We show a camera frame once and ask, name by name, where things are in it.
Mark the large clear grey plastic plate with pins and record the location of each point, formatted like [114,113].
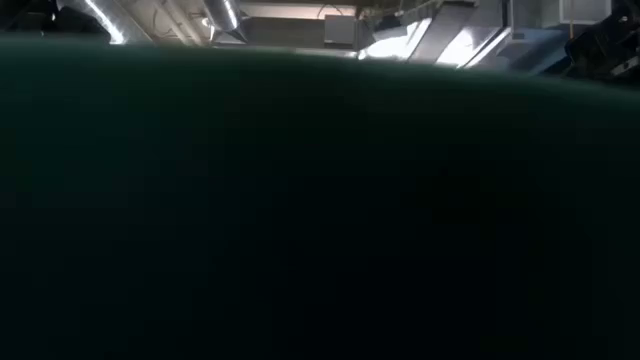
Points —
[320,210]

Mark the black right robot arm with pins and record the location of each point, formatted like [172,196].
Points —
[607,45]

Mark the silver ventilation duct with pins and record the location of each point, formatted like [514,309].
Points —
[107,20]
[224,15]

